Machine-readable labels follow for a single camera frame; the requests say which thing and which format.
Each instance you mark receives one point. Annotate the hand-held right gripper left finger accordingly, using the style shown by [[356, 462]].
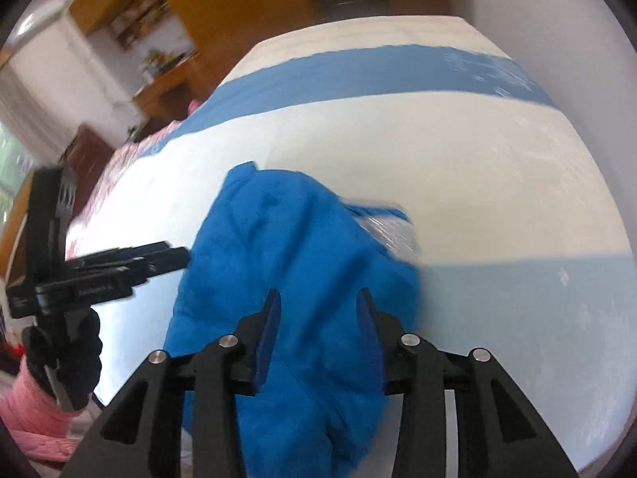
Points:
[[268, 338]]

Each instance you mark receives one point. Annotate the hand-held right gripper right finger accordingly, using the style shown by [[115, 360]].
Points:
[[371, 338]]

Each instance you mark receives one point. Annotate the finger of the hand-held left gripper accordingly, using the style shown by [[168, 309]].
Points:
[[164, 258]]

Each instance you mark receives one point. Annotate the blue padded jacket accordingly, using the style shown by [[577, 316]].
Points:
[[278, 239]]

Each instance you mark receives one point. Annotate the person's left hand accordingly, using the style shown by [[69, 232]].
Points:
[[74, 353]]

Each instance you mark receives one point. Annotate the window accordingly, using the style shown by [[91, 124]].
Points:
[[10, 169]]

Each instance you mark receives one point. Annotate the dark wooden nightstand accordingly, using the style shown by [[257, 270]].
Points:
[[89, 154]]

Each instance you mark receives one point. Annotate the pink floral quilt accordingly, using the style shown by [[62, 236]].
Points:
[[134, 152]]

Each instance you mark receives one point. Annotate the wooden desk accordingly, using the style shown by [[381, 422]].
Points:
[[169, 89]]

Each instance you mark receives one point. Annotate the blue and white blanket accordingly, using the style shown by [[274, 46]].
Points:
[[448, 149]]

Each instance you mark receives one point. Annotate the cluttered wooden shelf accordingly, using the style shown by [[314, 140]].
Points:
[[137, 15]]

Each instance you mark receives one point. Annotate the wooden wardrobe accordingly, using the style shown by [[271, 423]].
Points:
[[239, 5]]

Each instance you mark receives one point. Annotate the beige mattress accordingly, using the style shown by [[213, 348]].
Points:
[[348, 35]]

